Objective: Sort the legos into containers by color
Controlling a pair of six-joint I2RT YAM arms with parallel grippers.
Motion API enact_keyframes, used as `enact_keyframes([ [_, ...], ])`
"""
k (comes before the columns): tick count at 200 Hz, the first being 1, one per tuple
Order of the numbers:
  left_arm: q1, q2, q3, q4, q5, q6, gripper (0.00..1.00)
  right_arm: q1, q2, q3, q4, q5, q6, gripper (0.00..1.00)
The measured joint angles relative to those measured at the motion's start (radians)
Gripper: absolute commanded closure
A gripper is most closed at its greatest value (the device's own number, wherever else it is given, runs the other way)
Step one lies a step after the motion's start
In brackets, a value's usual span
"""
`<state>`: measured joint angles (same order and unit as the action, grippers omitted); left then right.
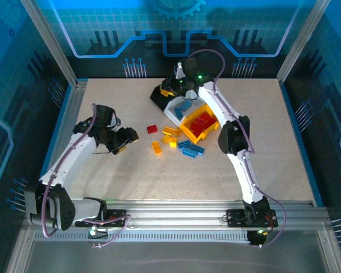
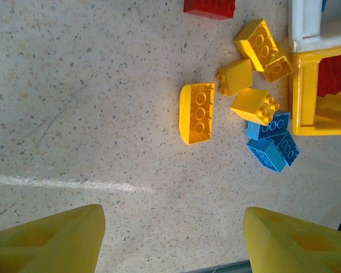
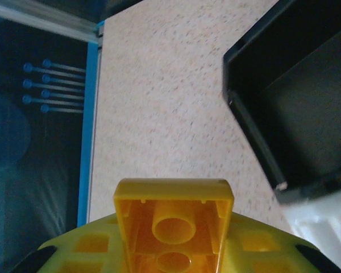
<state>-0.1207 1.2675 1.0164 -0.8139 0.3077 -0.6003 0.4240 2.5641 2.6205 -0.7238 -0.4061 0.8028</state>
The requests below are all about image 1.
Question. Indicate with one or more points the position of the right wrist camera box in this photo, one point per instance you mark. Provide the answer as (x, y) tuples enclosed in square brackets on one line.
[(191, 65)]

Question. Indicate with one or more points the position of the black plastic bin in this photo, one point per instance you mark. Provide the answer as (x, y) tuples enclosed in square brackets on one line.
[(159, 101)]

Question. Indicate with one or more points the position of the yellow plastic bin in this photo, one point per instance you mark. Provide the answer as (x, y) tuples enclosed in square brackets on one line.
[(186, 126)]

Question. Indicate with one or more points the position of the small yellow lego brick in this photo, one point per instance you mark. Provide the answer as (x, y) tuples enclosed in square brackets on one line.
[(166, 138), (173, 143), (177, 132)]

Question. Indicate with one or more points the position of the black controller box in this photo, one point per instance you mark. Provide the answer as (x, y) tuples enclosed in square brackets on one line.
[(257, 238)]

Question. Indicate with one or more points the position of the long red lego brick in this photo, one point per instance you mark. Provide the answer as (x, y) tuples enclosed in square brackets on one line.
[(203, 118)]

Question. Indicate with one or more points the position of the red square lego brick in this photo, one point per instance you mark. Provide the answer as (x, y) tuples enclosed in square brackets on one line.
[(152, 129)]

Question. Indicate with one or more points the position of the aluminum side rail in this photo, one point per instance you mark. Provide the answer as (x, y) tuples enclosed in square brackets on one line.
[(71, 113)]

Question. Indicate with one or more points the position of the blue lego brick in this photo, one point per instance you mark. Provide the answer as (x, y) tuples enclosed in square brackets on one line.
[(189, 153), (197, 149), (185, 105), (178, 113), (184, 145)]

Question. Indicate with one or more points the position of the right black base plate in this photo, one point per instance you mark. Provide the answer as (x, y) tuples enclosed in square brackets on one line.
[(236, 218)]

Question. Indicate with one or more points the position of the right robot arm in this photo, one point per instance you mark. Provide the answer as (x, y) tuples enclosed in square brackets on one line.
[(233, 136)]

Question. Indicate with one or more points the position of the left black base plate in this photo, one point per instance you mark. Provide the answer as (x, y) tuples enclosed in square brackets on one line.
[(116, 219)]

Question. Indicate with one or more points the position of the aluminum frame rail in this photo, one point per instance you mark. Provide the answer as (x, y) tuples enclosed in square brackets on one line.
[(173, 213)]

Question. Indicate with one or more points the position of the aluminum frame post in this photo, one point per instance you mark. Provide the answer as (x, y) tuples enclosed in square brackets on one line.
[(49, 42), (304, 42)]

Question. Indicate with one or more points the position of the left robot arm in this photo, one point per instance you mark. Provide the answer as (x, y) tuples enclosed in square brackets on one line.
[(62, 210)]

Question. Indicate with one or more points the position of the white translucent bin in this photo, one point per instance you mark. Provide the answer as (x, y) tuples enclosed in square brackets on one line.
[(170, 109)]

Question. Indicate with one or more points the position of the long orange lego brick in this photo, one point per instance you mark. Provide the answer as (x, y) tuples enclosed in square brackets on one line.
[(157, 148)]

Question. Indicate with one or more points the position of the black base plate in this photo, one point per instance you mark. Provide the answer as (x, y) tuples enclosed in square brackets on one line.
[(116, 219), (236, 218)]

